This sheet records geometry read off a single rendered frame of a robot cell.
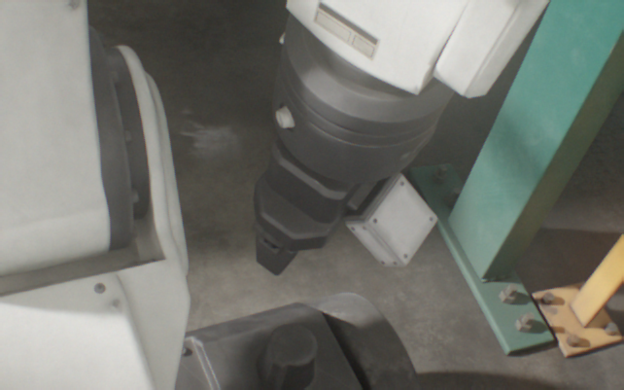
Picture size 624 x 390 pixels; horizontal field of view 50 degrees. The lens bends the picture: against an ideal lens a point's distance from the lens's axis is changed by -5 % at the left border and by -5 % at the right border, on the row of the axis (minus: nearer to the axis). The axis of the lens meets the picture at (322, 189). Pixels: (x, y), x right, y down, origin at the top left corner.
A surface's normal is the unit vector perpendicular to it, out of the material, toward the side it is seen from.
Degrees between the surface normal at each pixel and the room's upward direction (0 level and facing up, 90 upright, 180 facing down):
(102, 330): 7
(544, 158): 90
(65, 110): 64
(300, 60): 57
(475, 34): 107
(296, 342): 0
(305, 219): 19
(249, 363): 0
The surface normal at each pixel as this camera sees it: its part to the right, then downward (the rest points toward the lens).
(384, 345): 0.22, -0.69
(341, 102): -0.21, 0.26
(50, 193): 0.47, 0.38
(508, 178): -0.93, 0.11
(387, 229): 0.54, -0.07
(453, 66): -0.57, 0.71
